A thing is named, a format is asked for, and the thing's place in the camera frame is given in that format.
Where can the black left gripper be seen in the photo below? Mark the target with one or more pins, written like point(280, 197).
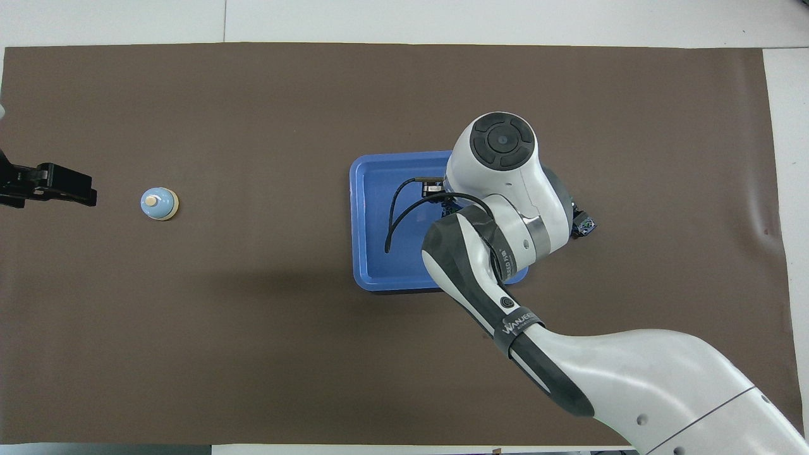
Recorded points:
point(19, 184)

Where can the brown table mat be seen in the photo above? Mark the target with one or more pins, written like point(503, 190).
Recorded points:
point(253, 354)

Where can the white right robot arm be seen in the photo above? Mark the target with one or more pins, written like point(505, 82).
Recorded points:
point(632, 373)

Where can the blue plastic tray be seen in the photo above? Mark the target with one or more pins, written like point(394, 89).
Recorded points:
point(373, 221)

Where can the green mushroom push button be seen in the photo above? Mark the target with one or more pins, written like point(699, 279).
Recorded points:
point(586, 226)

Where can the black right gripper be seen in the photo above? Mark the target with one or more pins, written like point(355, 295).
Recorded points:
point(432, 187)

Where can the light blue desk bell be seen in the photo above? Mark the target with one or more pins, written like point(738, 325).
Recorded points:
point(163, 207)

